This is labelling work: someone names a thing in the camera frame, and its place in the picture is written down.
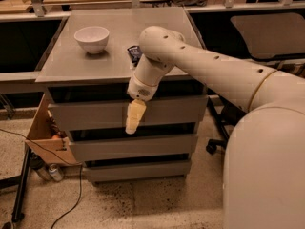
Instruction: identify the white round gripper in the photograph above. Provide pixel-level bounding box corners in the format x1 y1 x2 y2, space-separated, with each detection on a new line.
125 75 157 135

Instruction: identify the grey top drawer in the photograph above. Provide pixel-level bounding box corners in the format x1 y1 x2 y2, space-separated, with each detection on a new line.
49 95 207 131

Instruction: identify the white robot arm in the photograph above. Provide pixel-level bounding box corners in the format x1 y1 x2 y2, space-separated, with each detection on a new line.
126 26 305 229

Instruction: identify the grey bottom drawer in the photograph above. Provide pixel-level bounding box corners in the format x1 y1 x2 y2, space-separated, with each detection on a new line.
83 160 192 182

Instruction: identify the grey drawer cabinet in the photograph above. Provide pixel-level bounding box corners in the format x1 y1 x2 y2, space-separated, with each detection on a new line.
37 8 207 169

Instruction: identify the dark blue snack wrapper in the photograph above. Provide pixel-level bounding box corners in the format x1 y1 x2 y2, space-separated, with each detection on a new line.
127 46 142 66

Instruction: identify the white ceramic bowl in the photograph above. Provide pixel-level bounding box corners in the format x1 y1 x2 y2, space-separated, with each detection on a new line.
74 26 110 54

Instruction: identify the cardboard box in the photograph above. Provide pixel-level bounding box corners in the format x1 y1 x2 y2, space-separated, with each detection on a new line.
25 95 78 166

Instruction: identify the silver can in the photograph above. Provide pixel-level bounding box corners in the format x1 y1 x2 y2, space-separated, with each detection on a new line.
49 164 64 182

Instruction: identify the dark bottle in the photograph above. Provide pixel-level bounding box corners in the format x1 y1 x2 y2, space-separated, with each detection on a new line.
30 154 51 181

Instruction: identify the black stand leg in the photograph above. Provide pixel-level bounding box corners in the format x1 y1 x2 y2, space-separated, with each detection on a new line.
0 147 31 229

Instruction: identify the black office chair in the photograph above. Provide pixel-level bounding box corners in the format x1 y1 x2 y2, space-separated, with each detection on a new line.
204 11 305 155

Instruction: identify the black floor cable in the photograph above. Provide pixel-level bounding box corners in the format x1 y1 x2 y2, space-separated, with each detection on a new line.
0 127 84 229

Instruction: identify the metal railing frame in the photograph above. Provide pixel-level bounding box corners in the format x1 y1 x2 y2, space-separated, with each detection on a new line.
0 0 305 21

